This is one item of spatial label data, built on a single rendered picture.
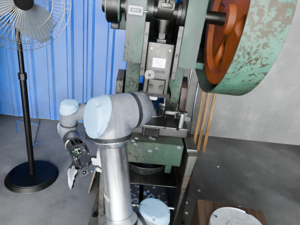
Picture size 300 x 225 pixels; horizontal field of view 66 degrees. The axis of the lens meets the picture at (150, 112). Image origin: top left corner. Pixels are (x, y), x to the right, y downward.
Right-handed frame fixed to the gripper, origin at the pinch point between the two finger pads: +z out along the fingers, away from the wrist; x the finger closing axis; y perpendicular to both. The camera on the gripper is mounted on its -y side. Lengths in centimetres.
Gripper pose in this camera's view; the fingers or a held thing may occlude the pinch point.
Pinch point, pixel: (91, 181)
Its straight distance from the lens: 92.7
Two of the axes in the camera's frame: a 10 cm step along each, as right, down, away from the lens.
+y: -0.1, -7.9, -6.1
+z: 5.2, 5.2, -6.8
